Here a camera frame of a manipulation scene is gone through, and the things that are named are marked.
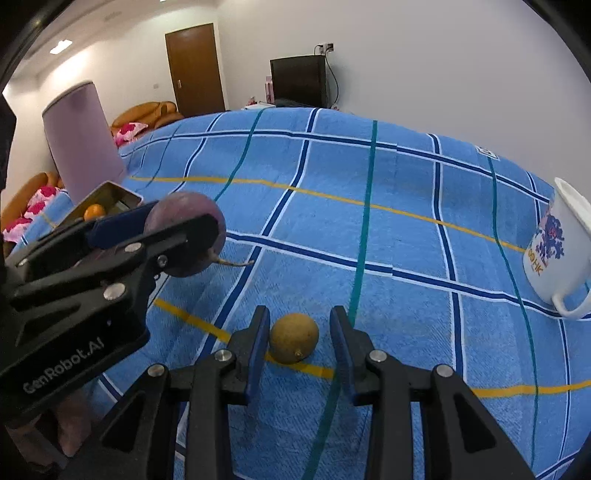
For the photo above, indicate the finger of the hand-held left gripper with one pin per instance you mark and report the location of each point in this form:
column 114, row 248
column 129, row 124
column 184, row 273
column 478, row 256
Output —
column 120, row 226
column 194, row 233

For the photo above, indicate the brown leather armchair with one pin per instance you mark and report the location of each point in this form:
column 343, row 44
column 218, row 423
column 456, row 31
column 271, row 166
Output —
column 143, row 113

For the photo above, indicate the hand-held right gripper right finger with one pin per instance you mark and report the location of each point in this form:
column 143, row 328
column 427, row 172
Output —
column 344, row 355

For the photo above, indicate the brown wooden door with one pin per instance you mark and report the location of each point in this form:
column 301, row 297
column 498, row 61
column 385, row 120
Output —
column 194, row 69

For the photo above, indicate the brown leather sofa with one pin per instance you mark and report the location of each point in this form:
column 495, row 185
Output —
column 27, row 184

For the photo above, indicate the person's left hand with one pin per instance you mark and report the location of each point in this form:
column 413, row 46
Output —
column 71, row 420

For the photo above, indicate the pink tin box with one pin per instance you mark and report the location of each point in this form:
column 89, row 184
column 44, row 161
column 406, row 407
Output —
column 127, row 198

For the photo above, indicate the purple cylindrical canister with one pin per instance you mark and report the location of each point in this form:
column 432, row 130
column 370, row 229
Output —
column 83, row 138

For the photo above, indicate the blue plaid blanket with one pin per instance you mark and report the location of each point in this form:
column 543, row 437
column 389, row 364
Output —
column 369, row 230

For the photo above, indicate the white mug with blue print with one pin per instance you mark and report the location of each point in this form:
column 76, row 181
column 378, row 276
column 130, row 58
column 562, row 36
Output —
column 558, row 258

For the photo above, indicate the black television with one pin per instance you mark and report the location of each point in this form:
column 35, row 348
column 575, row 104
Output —
column 298, row 81

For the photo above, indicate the square ceiling light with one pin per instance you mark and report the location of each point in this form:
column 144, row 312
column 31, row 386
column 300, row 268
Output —
column 61, row 45

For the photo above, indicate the round purple fruit with stem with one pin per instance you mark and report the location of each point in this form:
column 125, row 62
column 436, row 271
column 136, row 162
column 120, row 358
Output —
column 184, row 205

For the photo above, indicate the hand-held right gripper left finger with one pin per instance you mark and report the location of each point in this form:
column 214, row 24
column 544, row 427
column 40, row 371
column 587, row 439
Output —
column 258, row 355

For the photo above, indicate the white low cabinet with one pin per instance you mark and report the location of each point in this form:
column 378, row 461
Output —
column 256, row 107

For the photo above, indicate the small yellow-brown fruit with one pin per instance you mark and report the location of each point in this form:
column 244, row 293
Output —
column 294, row 338

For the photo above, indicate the small orange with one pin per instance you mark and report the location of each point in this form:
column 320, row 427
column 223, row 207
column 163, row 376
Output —
column 94, row 212

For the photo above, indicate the pink floral cushion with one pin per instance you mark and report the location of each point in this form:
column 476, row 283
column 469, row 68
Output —
column 44, row 194
column 129, row 133

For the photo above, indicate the wall socket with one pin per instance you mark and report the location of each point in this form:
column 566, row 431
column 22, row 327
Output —
column 325, row 47

